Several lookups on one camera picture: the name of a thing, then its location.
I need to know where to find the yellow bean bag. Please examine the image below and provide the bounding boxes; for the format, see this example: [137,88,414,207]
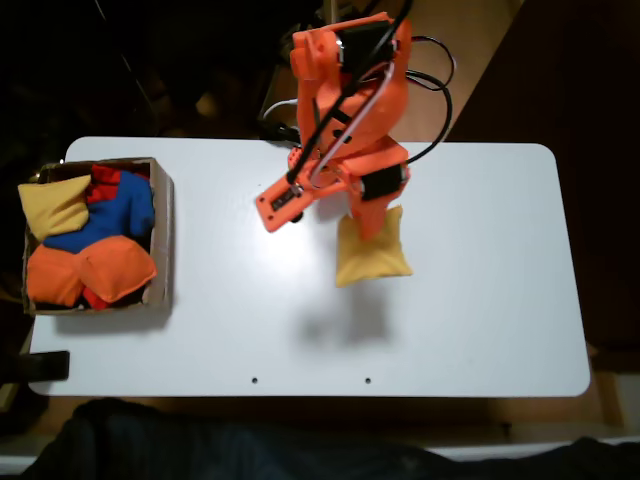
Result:
[17,173,94,242]
[333,203,415,290]

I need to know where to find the cardboard box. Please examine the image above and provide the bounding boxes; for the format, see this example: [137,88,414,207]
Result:
[20,157,176,316]

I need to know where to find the blue bean bag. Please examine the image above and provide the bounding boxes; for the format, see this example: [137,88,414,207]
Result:
[42,169,156,254]

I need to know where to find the orange bean bag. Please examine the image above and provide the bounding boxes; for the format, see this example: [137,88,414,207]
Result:
[25,244,89,306]
[77,234,159,304]

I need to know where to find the red bean bag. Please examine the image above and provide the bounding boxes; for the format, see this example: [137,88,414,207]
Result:
[79,285,114,311]
[87,163,151,205]

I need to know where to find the black base clamp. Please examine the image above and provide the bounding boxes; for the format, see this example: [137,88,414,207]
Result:
[258,119,301,146]

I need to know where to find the black table clamp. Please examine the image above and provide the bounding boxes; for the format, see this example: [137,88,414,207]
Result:
[0,349,71,385]

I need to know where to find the white servo wire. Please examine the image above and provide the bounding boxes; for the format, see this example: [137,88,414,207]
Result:
[313,68,397,177]

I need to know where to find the orange gripper camera mount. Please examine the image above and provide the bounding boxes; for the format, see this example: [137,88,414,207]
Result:
[254,174,331,235]

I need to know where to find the black camera cable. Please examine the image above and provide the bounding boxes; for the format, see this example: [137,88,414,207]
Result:
[286,0,415,187]

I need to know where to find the black looping cable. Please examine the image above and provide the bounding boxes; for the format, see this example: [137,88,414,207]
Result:
[399,34,457,166]

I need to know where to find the white power cable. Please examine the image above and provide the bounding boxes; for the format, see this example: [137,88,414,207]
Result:
[262,98,300,121]

